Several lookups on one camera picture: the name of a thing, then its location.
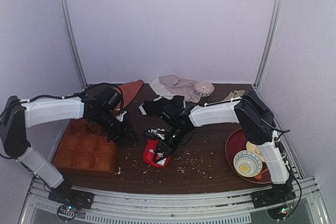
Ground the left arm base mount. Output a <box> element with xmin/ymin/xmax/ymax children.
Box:
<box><xmin>47</xmin><ymin>179</ymin><xmax>94</xmax><ymax>210</ymax></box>

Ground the circuit board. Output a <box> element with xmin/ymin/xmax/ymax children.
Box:
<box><xmin>56</xmin><ymin>205</ymin><xmax>79</xmax><ymax>221</ymax></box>
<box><xmin>267</xmin><ymin>205</ymin><xmax>293</xmax><ymax>221</ymax></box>

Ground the left aluminium corner post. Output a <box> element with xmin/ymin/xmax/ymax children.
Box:
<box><xmin>59</xmin><ymin>0</ymin><xmax>88</xmax><ymax>88</ymax></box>

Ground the beige white underwear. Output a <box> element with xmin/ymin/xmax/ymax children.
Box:
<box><xmin>223</xmin><ymin>90</ymin><xmax>246</xmax><ymax>102</ymax></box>

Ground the red dotted white bowl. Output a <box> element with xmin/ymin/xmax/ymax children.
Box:
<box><xmin>194</xmin><ymin>81</ymin><xmax>215</xmax><ymax>97</ymax></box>

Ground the round red tray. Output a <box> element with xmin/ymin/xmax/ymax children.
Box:
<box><xmin>225</xmin><ymin>128</ymin><xmax>271</xmax><ymax>185</ymax></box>

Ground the blue yellow patterned bowl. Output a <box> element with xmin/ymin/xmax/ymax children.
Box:
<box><xmin>233</xmin><ymin>150</ymin><xmax>263</xmax><ymax>178</ymax></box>

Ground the red white underwear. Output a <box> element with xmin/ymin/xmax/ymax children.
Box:
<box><xmin>143</xmin><ymin>139</ymin><xmax>171</xmax><ymax>168</ymax></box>

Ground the orange plastic spoon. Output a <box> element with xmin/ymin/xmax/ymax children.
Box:
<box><xmin>254</xmin><ymin>168</ymin><xmax>268</xmax><ymax>180</ymax></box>

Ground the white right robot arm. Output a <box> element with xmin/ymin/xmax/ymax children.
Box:
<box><xmin>139</xmin><ymin>91</ymin><xmax>290</xmax><ymax>185</ymax></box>

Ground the front aluminium rail frame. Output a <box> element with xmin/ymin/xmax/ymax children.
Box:
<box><xmin>17</xmin><ymin>175</ymin><xmax>331</xmax><ymax>224</ymax></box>

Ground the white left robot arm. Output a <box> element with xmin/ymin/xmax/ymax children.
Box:
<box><xmin>1</xmin><ymin>83</ymin><xmax>139</xmax><ymax>191</ymax></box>

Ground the yellow square panda plate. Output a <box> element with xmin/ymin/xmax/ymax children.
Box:
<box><xmin>246</xmin><ymin>142</ymin><xmax>265</xmax><ymax>162</ymax></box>

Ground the right aluminium corner post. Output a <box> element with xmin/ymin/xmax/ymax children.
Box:
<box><xmin>254</xmin><ymin>0</ymin><xmax>284</xmax><ymax>90</ymax></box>

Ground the rust orange underwear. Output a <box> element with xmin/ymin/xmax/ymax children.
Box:
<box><xmin>120</xmin><ymin>80</ymin><xmax>144</xmax><ymax>108</ymax></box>

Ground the aluminium corner post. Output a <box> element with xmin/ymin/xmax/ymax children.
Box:
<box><xmin>59</xmin><ymin>0</ymin><xmax>88</xmax><ymax>88</ymax></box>
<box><xmin>254</xmin><ymin>0</ymin><xmax>284</xmax><ymax>90</ymax></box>

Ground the wooden compartment tray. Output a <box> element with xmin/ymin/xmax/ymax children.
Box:
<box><xmin>53</xmin><ymin>119</ymin><xmax>118</xmax><ymax>177</ymax></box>

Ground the black white underwear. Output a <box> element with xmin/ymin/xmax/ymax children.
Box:
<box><xmin>139</xmin><ymin>95</ymin><xmax>186</xmax><ymax>116</ymax></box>

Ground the mauve white underwear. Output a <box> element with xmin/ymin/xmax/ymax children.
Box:
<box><xmin>149</xmin><ymin>74</ymin><xmax>201</xmax><ymax>103</ymax></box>

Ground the left circuit board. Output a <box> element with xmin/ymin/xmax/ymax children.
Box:
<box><xmin>56</xmin><ymin>205</ymin><xmax>79</xmax><ymax>221</ymax></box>

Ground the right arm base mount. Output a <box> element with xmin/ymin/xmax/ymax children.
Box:
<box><xmin>251</xmin><ymin>184</ymin><xmax>296</xmax><ymax>208</ymax></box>

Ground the right circuit board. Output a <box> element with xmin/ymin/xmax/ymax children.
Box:
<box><xmin>267</xmin><ymin>205</ymin><xmax>293</xmax><ymax>221</ymax></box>

